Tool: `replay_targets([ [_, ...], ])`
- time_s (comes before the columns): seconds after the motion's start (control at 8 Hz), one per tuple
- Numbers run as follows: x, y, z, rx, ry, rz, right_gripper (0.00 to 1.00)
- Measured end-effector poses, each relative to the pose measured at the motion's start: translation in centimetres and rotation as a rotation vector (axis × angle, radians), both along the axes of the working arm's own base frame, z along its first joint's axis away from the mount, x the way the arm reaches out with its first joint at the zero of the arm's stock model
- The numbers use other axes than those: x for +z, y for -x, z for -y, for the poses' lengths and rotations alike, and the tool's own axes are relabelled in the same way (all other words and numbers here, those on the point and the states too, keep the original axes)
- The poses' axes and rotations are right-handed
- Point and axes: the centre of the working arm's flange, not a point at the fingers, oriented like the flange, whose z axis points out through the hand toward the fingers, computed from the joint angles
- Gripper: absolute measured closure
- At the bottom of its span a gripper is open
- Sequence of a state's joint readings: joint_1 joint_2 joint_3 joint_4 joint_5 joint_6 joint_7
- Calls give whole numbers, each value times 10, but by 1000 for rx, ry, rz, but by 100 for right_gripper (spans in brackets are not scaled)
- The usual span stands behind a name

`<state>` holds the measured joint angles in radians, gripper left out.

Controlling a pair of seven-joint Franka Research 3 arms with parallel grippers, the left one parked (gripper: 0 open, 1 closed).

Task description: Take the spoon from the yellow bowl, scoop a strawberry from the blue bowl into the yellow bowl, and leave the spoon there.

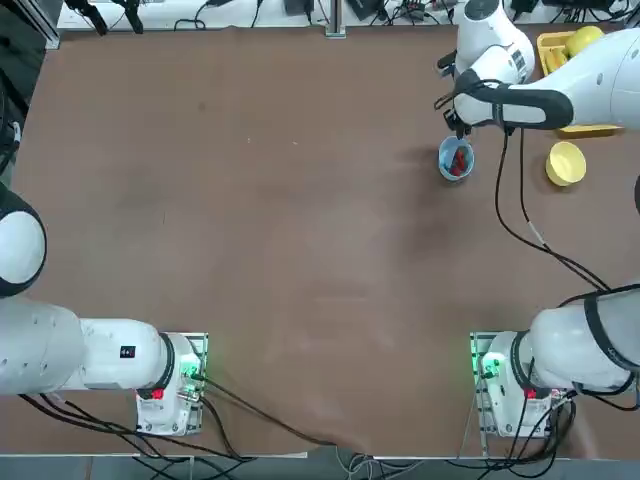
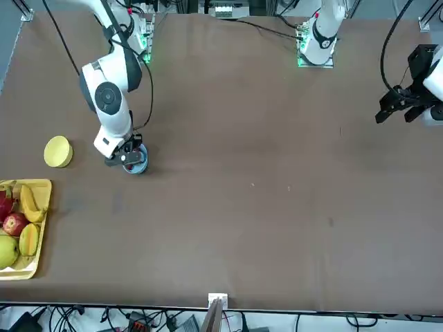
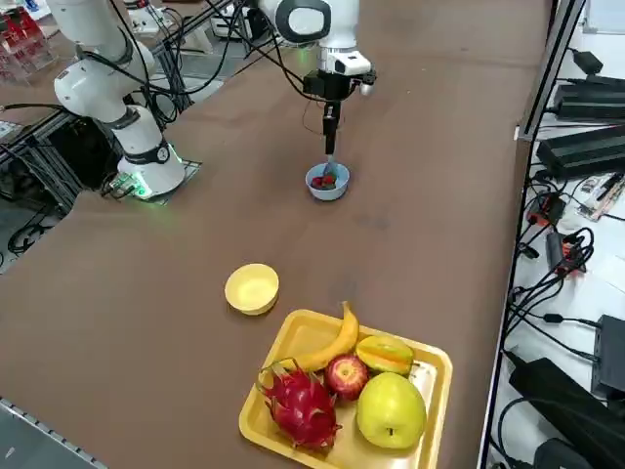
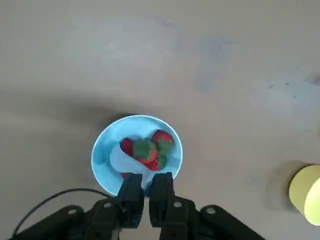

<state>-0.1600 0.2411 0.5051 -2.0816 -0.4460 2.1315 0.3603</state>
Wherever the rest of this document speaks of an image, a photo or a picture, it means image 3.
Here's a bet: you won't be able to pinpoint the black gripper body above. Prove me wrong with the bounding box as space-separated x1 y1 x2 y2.
303 70 354 103

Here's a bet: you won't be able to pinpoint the light blue bowl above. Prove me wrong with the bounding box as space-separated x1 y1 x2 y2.
305 163 352 202

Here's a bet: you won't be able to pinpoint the yellow bowl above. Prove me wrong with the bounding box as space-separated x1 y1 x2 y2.
224 263 280 317

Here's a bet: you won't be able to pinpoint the yellow tray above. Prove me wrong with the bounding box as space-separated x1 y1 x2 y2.
237 308 454 469

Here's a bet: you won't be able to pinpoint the yellow banana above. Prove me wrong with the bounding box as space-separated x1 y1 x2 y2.
282 300 361 372

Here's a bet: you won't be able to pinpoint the black red electronic device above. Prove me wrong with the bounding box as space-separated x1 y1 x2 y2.
525 192 567 227

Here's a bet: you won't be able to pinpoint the yellow starfruit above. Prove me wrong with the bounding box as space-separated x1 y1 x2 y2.
354 334 421 376

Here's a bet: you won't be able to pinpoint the black controller box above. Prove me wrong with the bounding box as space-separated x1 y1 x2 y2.
46 114 126 194

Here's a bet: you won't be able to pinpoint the red apple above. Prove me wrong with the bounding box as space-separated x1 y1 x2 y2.
324 354 371 403

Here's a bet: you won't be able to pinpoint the small black power adapter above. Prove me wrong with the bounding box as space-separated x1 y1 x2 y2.
569 47 605 75

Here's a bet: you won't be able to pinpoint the black ribbed power brick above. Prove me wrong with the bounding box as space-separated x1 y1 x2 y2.
535 124 625 180

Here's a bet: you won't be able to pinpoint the black adapter orange connectors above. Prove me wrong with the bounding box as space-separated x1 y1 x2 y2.
545 229 596 278

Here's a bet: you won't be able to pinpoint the long black power brick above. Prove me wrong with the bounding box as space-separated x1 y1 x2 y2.
555 75 625 123

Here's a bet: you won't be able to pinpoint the red dragon fruit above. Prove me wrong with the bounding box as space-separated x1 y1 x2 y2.
256 360 343 451

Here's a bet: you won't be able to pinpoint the small circuit board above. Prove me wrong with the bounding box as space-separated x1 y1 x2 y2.
577 171 625 222

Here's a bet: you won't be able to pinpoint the green apple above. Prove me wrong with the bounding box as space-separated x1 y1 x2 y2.
355 371 429 450

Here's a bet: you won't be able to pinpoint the clear shelf red packets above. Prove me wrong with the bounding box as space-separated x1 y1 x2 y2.
0 9 59 87

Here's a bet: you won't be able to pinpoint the large black power adapter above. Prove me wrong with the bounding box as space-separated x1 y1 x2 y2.
506 357 625 469

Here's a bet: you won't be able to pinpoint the black rounded device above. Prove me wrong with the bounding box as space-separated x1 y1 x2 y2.
531 437 595 469

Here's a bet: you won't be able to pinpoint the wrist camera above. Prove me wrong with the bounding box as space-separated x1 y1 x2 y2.
352 67 379 97

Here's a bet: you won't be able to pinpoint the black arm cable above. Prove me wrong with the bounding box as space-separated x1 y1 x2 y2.
192 0 323 102

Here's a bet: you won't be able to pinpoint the aluminium camera post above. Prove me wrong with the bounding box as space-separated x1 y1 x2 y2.
513 0 588 143

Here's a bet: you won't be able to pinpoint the aluminium frame rail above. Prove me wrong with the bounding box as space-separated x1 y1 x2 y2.
0 396 106 469

